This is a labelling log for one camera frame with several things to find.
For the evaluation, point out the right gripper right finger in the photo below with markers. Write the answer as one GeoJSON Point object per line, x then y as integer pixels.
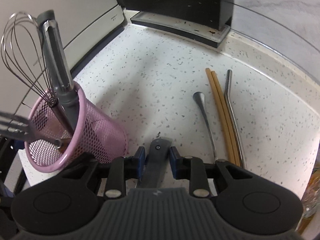
{"type": "Point", "coordinates": [191, 169]}

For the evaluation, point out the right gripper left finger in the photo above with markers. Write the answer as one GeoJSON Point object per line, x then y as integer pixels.
{"type": "Point", "coordinates": [122, 169]}

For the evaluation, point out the grey spatula handle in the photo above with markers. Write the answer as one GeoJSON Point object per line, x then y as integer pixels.
{"type": "Point", "coordinates": [155, 167]}

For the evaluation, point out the pink mesh utensil cup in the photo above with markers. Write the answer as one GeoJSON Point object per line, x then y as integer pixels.
{"type": "Point", "coordinates": [96, 133]}

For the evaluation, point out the wooden chopstick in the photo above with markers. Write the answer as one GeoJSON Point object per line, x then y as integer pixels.
{"type": "Point", "coordinates": [236, 154]}
{"type": "Point", "coordinates": [221, 115]}

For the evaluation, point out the steel spoon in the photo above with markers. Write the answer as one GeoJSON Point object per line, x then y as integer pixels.
{"type": "Point", "coordinates": [199, 99]}

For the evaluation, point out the grey handled peeler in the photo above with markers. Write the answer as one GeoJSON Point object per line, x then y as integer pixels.
{"type": "Point", "coordinates": [57, 66]}

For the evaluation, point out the wooden handled fork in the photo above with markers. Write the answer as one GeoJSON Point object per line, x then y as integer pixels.
{"type": "Point", "coordinates": [21, 128]}

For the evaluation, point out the steel wire whisk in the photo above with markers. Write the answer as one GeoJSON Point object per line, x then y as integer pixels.
{"type": "Point", "coordinates": [22, 55]}

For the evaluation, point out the black knife block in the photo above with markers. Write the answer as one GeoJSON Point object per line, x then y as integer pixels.
{"type": "Point", "coordinates": [214, 14]}

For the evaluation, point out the white countertop appliance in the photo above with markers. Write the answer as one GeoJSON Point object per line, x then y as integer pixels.
{"type": "Point", "coordinates": [77, 29]}

